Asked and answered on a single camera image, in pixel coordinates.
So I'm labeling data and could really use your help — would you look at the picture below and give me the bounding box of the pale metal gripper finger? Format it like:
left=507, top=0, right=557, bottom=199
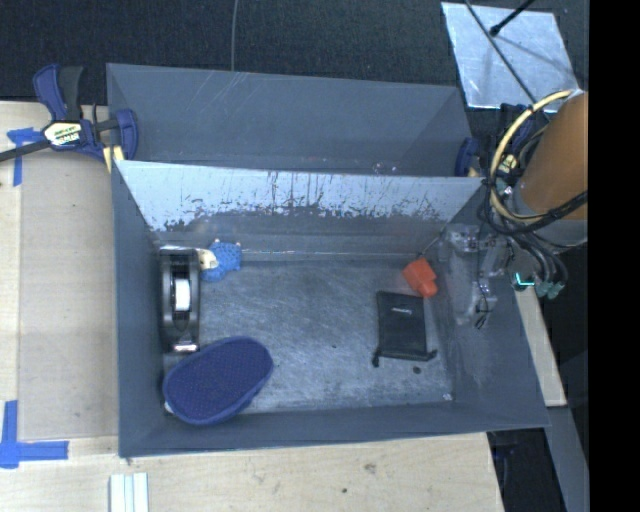
left=457, top=278, right=501, bottom=329
left=438, top=224, right=481, bottom=266

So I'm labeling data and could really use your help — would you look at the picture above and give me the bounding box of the orange-red plastic block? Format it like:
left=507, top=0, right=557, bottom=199
left=402, top=257, right=440, bottom=300

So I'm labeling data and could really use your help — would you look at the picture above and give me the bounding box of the black flat pouch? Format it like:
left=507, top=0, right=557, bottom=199
left=371, top=290, right=439, bottom=369

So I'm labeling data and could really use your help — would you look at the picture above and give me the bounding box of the grey metal bin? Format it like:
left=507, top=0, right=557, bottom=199
left=105, top=62, right=552, bottom=459

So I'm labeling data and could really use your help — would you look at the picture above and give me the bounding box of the blue toy animal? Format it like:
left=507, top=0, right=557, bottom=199
left=198, top=239, right=244, bottom=284

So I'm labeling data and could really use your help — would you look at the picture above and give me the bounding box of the dark blue slipper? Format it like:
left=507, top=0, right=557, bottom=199
left=161, top=336, right=275, bottom=427

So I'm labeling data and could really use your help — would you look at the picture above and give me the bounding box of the black and grey tape dispenser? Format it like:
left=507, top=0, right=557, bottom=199
left=158, top=244, right=203, bottom=356

